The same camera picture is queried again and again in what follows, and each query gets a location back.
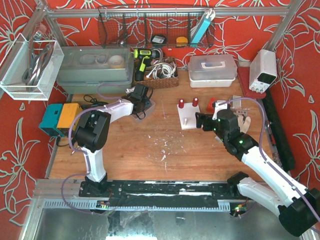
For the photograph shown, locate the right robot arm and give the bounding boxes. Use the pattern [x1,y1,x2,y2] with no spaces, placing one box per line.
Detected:
[195,109,320,237]

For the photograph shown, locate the red large spring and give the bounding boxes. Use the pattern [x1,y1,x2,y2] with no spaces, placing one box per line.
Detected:
[178,99,185,109]
[192,97,199,107]

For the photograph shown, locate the grey tools in acrylic box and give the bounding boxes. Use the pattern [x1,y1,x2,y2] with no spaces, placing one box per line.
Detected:
[21,36,54,86]

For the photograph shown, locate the white lidded storage box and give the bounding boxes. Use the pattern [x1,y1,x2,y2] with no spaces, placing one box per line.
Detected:
[188,54,238,88]

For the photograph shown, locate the clear acrylic box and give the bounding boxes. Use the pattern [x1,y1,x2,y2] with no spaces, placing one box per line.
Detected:
[0,34,65,101]

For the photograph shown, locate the white coiled cable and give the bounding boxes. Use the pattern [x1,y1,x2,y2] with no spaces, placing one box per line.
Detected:
[147,62,177,80]

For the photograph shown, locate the black cable bundle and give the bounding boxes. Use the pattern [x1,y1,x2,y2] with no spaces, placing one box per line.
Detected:
[56,94,109,148]

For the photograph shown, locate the yellow tape measure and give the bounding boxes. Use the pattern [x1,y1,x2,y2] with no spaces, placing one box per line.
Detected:
[176,36,189,48]

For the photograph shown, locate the blue flat case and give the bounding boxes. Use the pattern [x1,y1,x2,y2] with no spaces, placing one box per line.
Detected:
[190,8,216,47]

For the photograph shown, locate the silver metal block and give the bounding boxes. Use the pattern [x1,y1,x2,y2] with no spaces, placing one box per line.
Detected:
[231,95,242,109]

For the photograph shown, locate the red mat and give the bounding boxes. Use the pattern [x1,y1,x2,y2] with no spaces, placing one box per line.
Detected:
[237,66,266,99]

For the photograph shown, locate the white peg board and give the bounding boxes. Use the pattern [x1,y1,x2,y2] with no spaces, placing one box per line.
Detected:
[177,102,200,130]

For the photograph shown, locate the orange plug adapter cube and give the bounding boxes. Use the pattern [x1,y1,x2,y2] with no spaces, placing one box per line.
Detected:
[206,97,218,114]

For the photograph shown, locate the black side rail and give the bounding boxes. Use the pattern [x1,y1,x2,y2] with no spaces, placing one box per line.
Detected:
[262,89,296,172]

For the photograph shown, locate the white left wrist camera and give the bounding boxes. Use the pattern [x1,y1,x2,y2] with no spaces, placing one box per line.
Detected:
[125,86,135,95]

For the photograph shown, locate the white power supply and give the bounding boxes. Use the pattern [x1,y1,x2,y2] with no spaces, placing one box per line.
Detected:
[248,49,277,94]

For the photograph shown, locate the black wire basket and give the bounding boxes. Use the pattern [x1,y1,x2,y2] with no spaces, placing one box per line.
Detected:
[97,3,215,48]

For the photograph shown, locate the beige work glove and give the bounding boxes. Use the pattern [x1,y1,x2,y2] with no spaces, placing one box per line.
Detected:
[237,115,251,134]

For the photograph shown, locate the green cordless drill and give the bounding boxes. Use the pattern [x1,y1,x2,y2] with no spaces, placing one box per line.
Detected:
[133,48,161,82]

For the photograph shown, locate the yellow and teal box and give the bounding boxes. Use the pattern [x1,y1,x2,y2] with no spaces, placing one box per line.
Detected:
[38,103,83,138]

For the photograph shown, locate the woven wicker basket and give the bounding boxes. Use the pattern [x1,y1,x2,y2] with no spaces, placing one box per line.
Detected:
[132,57,179,90]

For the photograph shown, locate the translucent plastic spring bin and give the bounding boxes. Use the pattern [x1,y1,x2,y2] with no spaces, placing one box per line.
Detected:
[130,99,156,124]

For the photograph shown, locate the aluminium frame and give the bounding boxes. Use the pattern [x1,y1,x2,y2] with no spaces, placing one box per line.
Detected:
[0,0,320,240]

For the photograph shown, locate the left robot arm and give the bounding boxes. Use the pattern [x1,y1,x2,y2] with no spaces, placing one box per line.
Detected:
[68,83,155,197]

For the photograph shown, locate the grey metal bracket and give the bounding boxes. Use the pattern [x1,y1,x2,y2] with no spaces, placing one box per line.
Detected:
[231,107,251,117]

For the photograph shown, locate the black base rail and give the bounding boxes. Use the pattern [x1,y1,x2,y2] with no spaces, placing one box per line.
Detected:
[78,180,247,209]

